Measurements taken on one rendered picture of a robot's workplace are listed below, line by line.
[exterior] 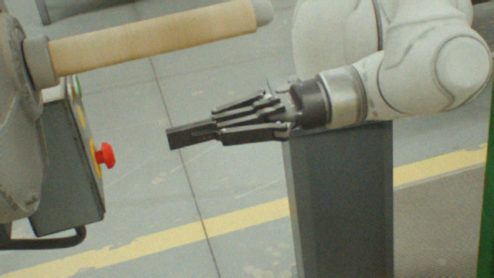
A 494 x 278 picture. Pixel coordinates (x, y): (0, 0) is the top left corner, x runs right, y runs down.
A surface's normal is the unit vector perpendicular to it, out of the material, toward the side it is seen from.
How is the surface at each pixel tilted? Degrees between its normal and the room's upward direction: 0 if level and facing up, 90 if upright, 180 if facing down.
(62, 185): 90
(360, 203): 90
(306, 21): 74
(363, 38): 84
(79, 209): 90
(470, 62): 67
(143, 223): 0
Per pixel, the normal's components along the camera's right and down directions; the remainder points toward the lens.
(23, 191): 0.98, 0.21
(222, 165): -0.13, -0.83
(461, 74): 0.17, 0.12
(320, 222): 0.12, 0.53
